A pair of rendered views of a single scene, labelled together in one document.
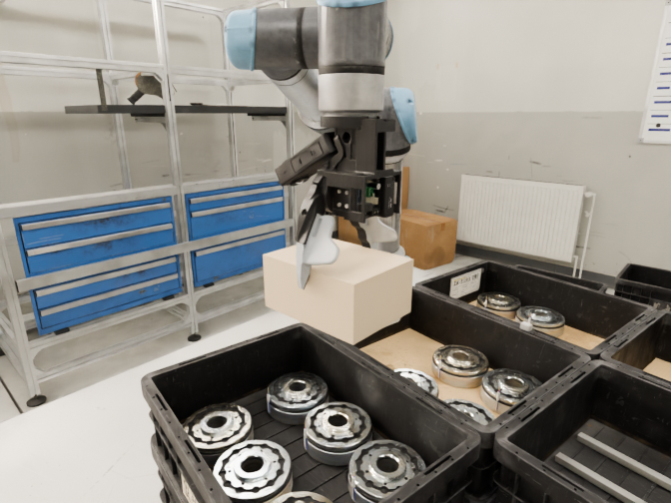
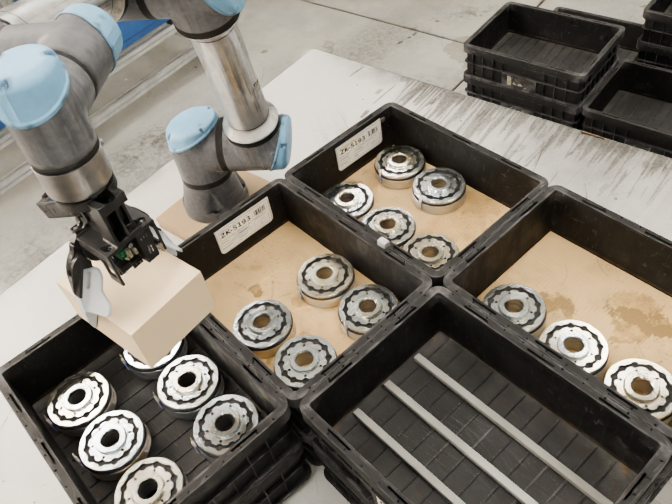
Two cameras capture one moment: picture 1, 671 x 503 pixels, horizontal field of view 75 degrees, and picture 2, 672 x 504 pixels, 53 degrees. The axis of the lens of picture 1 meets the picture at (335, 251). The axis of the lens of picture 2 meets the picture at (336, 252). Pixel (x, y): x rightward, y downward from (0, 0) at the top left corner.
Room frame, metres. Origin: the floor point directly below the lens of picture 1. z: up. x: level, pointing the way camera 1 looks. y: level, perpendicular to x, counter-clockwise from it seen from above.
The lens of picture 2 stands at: (-0.06, -0.32, 1.77)
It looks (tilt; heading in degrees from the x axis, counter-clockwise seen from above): 47 degrees down; 4
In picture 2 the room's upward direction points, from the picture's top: 11 degrees counter-clockwise
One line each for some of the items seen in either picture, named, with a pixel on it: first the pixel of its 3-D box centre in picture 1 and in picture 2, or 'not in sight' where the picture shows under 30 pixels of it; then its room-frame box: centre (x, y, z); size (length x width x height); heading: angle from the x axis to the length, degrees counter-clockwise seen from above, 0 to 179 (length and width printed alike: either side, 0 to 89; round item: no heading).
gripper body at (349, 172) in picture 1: (354, 169); (106, 222); (0.53, -0.02, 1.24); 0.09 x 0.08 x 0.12; 48
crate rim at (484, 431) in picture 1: (436, 342); (287, 277); (0.69, -0.18, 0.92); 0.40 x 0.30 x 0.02; 38
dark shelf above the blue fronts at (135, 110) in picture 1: (190, 111); not in sight; (2.71, 0.86, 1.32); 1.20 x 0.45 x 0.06; 138
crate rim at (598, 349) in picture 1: (526, 300); (411, 182); (0.87, -0.42, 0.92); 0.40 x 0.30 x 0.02; 38
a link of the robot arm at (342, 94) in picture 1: (352, 97); (76, 167); (0.53, -0.02, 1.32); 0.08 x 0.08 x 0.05
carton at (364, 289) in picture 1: (336, 282); (137, 294); (0.55, 0.00, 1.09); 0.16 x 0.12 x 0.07; 48
